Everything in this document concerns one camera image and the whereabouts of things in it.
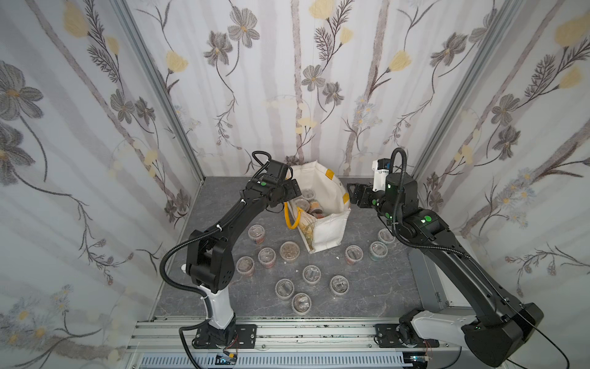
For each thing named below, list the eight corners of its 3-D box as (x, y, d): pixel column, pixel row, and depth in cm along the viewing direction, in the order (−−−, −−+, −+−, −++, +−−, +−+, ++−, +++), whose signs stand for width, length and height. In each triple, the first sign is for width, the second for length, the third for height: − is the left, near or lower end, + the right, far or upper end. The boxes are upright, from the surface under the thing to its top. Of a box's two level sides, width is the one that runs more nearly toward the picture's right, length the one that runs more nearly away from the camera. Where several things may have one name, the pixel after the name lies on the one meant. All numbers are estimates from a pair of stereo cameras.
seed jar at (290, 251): (288, 268, 91) (288, 261, 86) (277, 255, 95) (276, 248, 90) (302, 256, 94) (302, 249, 90) (290, 244, 98) (290, 237, 93)
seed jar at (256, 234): (249, 244, 98) (246, 237, 93) (251, 231, 102) (248, 224, 97) (264, 245, 98) (262, 237, 93) (265, 231, 102) (263, 224, 97)
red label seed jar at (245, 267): (238, 278, 89) (234, 272, 84) (240, 262, 93) (237, 256, 88) (254, 278, 89) (252, 272, 84) (256, 262, 93) (254, 256, 88)
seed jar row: (303, 286, 87) (303, 281, 82) (303, 271, 91) (303, 264, 86) (320, 286, 87) (321, 281, 82) (319, 271, 91) (320, 264, 86)
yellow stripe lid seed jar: (329, 298, 84) (331, 292, 79) (328, 280, 88) (330, 274, 83) (347, 298, 84) (350, 292, 79) (345, 280, 88) (347, 274, 83)
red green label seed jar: (276, 301, 83) (274, 296, 78) (277, 283, 87) (275, 278, 82) (294, 301, 83) (294, 296, 78) (294, 283, 87) (294, 278, 82)
